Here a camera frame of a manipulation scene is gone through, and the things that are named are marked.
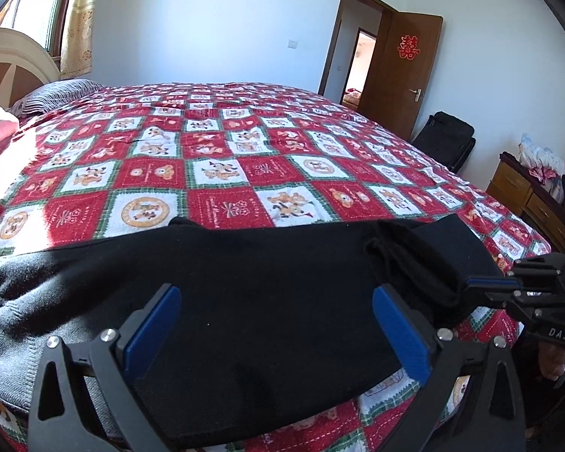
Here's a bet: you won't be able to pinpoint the black pants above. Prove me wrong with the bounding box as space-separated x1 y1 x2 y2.
0 214 499 451

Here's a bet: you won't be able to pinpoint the person right hand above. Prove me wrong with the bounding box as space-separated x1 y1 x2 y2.
539 342 565 382

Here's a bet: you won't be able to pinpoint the wooden dresser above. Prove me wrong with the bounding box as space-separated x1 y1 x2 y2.
486 152 565 252

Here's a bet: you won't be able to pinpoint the floral plastic bag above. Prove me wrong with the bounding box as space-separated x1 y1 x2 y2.
518 133 565 202

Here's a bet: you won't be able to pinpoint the black folding chair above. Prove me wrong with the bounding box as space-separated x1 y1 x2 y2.
412 111 476 174

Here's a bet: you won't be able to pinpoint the red patterned bedspread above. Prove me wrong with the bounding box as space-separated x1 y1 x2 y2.
0 81 552 452

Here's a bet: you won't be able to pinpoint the striped grey pillow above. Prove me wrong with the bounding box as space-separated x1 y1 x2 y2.
8 79 104 118

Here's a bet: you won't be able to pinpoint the red paper door decoration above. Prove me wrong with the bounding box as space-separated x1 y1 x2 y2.
397 35 420 61

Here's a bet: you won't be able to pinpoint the brown wooden door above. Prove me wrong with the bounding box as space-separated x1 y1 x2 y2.
358 11 443 140

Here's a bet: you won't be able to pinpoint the yellow right curtain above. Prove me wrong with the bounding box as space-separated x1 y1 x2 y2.
60 0 96 79

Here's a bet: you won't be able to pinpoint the cream wooden headboard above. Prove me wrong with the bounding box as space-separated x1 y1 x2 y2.
0 27 60 108

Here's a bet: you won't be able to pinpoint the window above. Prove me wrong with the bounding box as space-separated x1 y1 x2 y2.
0 0 70 57

